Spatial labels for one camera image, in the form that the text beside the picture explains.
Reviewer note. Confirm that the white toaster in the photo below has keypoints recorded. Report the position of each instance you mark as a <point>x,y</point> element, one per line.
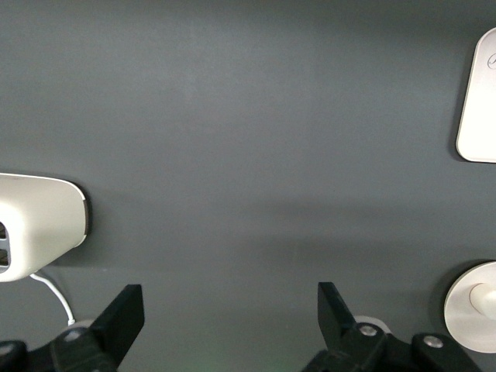
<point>42,224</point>

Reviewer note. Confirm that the dark grey table cloth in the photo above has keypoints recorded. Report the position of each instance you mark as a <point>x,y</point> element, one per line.
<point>232,155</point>

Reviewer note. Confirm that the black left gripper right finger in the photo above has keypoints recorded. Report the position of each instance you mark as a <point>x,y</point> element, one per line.
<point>348,345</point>

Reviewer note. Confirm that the white steamed bun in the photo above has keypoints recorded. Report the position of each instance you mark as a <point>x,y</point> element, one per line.
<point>484,298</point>

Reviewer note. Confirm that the cream rectangular tray bear print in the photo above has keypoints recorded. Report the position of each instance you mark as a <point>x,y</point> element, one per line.
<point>480,108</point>

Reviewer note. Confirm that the round cream plate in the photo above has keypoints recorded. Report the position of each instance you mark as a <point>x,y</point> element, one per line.
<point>461,321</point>

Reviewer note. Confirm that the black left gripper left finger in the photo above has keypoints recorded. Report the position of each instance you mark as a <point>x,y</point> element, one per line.
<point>100,337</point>

